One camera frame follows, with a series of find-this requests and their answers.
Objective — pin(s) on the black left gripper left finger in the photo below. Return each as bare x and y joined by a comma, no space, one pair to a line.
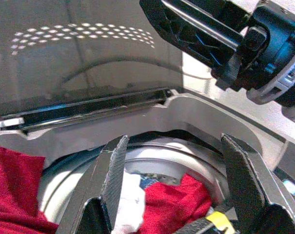
108,185

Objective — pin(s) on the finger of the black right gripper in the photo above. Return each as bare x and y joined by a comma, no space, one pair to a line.
186,31
240,6

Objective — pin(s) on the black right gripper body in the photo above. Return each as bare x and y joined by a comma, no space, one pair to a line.
266,48

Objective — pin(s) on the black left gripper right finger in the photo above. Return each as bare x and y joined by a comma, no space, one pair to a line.
247,185

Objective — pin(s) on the grey washing machine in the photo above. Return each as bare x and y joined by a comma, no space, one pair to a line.
198,114

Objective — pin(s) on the white cloth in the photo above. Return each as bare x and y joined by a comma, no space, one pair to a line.
130,202

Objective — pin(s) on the dark patterned garment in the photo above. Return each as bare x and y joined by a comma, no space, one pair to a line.
157,179

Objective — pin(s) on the red towel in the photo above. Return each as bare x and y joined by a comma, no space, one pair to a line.
13,185
171,202

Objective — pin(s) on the steel washer drum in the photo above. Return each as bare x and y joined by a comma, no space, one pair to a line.
176,161

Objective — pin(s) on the dark translucent washer lid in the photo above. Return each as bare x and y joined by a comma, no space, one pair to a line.
64,61

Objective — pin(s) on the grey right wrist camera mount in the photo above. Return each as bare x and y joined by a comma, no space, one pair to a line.
261,96

